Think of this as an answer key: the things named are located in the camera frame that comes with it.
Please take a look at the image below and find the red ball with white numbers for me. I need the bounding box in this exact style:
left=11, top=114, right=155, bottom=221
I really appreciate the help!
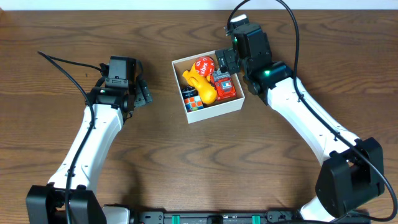
left=194, top=56, right=215, bottom=77

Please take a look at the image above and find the red toy fire truck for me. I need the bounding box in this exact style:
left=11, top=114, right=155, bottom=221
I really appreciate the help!
left=211, top=69, right=236, bottom=101

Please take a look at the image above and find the white cardboard box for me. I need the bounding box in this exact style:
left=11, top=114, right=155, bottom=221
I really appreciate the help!
left=171, top=50, right=245, bottom=124

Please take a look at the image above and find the yellow rubber toy animal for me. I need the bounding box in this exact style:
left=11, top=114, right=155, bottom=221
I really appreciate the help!
left=182, top=65, right=217, bottom=105

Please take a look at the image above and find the black round cap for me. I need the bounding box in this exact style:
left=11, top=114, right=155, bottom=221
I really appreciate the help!
left=181, top=85, right=198, bottom=99

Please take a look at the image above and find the colourful puzzle cube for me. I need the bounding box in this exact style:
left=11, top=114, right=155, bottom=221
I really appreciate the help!
left=184, top=95, right=204, bottom=113

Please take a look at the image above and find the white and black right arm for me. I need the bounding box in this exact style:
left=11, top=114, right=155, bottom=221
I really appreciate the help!
left=215, top=48, right=391, bottom=222

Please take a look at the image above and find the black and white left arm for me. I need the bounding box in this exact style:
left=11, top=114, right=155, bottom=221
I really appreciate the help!
left=25, top=78, right=152, bottom=223

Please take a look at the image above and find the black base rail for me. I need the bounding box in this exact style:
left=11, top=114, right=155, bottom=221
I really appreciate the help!
left=130, top=210, right=371, bottom=224

